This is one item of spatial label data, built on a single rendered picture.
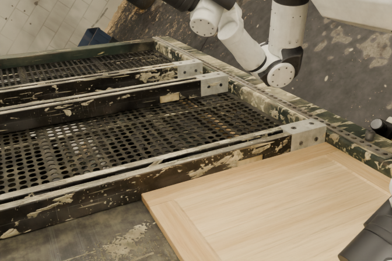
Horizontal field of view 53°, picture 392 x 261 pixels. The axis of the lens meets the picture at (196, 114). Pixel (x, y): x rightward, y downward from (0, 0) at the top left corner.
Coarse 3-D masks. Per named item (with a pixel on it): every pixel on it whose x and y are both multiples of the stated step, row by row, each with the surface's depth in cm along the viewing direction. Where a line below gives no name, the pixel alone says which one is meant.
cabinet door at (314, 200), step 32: (288, 160) 105; (320, 160) 106; (352, 160) 105; (160, 192) 92; (192, 192) 92; (224, 192) 93; (256, 192) 92; (288, 192) 92; (320, 192) 92; (352, 192) 92; (384, 192) 92; (160, 224) 82; (192, 224) 82; (224, 224) 82; (256, 224) 82; (288, 224) 82; (320, 224) 82; (352, 224) 81; (192, 256) 73; (224, 256) 74; (256, 256) 73; (288, 256) 73; (320, 256) 73
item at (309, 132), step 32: (288, 128) 111; (320, 128) 112; (160, 160) 96; (192, 160) 96; (224, 160) 100; (32, 192) 84; (64, 192) 84; (96, 192) 87; (128, 192) 91; (0, 224) 79; (32, 224) 83
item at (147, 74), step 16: (160, 64) 174; (176, 64) 173; (192, 64) 175; (48, 80) 155; (64, 80) 156; (80, 80) 155; (96, 80) 158; (112, 80) 161; (128, 80) 164; (144, 80) 167; (160, 80) 171; (0, 96) 144; (16, 96) 146; (32, 96) 149; (48, 96) 152; (64, 96) 154
